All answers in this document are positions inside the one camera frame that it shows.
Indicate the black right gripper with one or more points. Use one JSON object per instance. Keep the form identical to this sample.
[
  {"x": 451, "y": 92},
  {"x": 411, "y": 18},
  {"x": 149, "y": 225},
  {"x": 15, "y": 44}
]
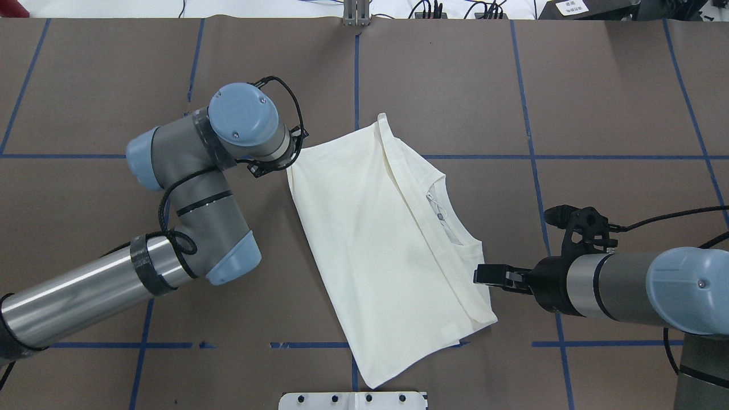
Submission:
[{"x": 550, "y": 283}]

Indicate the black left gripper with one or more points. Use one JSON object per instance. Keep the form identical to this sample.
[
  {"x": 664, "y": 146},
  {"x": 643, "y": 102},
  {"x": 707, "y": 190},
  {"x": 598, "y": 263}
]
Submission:
[{"x": 283, "y": 164}]

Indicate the cream cat print shirt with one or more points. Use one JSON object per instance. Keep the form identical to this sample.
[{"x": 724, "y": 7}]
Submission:
[{"x": 395, "y": 260}]

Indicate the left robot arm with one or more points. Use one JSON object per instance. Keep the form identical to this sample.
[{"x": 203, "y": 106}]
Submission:
[{"x": 201, "y": 230}]

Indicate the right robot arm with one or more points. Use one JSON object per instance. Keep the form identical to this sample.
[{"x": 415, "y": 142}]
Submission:
[{"x": 684, "y": 289}]

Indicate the black power adapter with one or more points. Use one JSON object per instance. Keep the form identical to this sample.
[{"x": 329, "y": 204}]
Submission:
[{"x": 589, "y": 11}]

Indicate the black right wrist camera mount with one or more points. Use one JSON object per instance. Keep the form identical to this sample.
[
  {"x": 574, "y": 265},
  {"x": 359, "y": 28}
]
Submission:
[{"x": 585, "y": 230}]

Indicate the aluminium frame post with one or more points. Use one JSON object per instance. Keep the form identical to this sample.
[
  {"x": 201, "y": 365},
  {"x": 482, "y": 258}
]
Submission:
[{"x": 356, "y": 13}]

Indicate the white camera pole with base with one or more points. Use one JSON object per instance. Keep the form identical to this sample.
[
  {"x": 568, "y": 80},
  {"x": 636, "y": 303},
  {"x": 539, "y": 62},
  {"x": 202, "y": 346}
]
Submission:
[{"x": 354, "y": 400}]

